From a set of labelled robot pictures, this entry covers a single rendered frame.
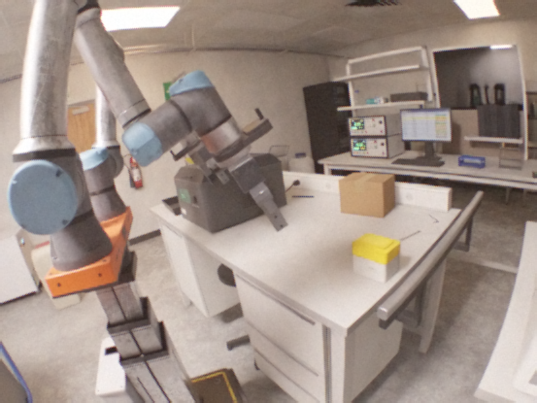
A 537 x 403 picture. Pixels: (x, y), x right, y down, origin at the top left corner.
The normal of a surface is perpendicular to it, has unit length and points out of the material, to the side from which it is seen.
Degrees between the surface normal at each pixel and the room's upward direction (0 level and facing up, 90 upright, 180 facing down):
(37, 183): 98
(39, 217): 98
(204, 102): 90
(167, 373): 90
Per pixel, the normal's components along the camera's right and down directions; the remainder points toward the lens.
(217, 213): 0.60, 0.13
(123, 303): 0.38, 0.20
